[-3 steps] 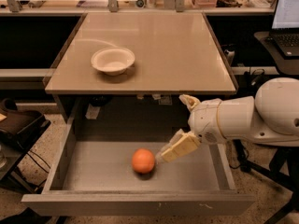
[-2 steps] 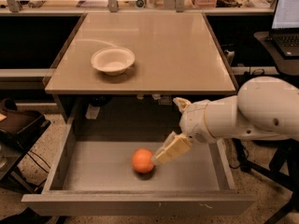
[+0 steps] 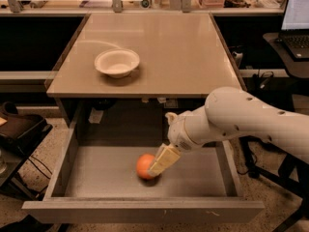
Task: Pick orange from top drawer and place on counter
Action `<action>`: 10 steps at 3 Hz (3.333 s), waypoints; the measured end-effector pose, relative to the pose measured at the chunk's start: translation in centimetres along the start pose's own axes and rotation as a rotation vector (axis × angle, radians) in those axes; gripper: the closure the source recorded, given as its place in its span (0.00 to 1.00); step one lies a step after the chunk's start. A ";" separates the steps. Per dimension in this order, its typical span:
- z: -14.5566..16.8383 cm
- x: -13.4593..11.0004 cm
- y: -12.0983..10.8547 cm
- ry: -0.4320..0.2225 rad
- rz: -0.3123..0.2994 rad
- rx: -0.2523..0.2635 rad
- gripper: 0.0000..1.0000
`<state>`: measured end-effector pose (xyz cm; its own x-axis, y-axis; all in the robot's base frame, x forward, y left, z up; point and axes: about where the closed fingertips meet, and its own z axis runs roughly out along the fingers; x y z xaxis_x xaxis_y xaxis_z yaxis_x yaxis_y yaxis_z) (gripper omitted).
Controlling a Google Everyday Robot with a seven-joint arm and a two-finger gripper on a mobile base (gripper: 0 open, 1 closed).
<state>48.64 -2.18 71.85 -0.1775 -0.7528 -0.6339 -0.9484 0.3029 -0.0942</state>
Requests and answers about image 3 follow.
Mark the orange fruit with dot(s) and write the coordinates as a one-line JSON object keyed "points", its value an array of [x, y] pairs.
{"points": [[142, 165]]}

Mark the open grey top drawer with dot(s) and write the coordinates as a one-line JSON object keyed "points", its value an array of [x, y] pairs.
{"points": [[95, 178]]}

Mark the black stand legs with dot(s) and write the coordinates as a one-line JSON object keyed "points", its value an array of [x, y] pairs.
{"points": [[292, 175]]}

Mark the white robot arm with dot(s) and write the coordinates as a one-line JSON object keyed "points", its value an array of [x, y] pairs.
{"points": [[229, 113]]}

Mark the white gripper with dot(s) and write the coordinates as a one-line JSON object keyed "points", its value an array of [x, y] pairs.
{"points": [[178, 131]]}

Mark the white paper bowl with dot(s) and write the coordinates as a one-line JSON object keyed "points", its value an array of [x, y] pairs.
{"points": [[117, 63]]}

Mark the black laptop computer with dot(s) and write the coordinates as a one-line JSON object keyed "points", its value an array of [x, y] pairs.
{"points": [[294, 32]]}

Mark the grey counter cabinet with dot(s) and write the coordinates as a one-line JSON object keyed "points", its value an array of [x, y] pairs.
{"points": [[181, 56]]}

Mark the black side cart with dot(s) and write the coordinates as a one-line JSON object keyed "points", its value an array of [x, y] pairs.
{"points": [[20, 135]]}

